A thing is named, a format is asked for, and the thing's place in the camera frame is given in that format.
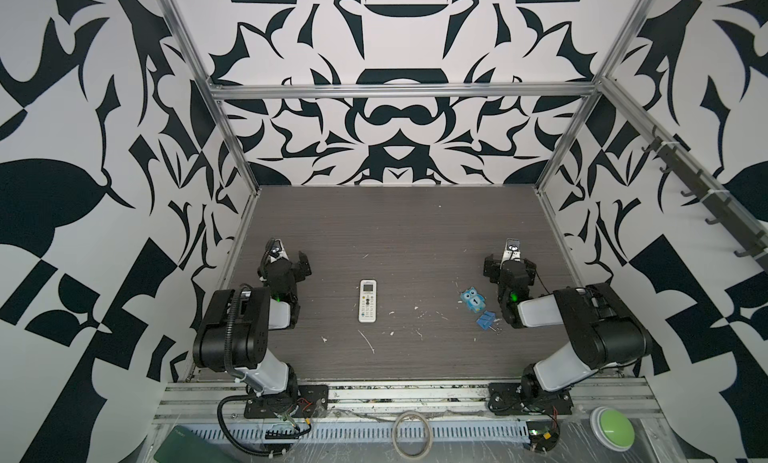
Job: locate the white remote control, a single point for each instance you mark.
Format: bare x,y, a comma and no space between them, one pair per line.
367,302

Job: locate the green board front left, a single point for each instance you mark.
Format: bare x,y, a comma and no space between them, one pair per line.
183,446

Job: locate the blue binder clip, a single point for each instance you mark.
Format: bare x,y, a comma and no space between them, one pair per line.
488,322

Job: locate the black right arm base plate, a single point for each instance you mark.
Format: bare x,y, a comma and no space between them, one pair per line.
507,399

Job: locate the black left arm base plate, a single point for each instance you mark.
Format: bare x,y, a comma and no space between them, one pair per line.
301,401

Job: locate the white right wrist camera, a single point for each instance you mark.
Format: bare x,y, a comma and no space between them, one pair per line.
511,250

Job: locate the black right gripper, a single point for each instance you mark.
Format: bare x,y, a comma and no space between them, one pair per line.
492,267

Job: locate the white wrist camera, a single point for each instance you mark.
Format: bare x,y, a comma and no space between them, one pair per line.
274,250
511,250

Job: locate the green push button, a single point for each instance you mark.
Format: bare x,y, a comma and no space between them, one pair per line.
612,429

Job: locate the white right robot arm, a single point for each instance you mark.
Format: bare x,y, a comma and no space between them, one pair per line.
602,332

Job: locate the aluminium enclosure frame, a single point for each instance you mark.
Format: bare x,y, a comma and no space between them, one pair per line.
403,141

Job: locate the white slotted cable duct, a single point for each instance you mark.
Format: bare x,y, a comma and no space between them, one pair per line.
369,431

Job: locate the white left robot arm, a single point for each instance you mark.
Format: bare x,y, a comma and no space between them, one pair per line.
233,336

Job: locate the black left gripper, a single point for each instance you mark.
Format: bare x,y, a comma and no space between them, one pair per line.
299,268

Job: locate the blue owl figurine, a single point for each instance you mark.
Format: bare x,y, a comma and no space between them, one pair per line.
473,300

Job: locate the small green circuit board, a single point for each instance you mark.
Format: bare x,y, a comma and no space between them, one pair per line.
543,436

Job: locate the clear tape roll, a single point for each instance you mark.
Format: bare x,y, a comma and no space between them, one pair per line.
409,427

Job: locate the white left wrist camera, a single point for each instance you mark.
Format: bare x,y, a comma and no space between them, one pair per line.
274,250

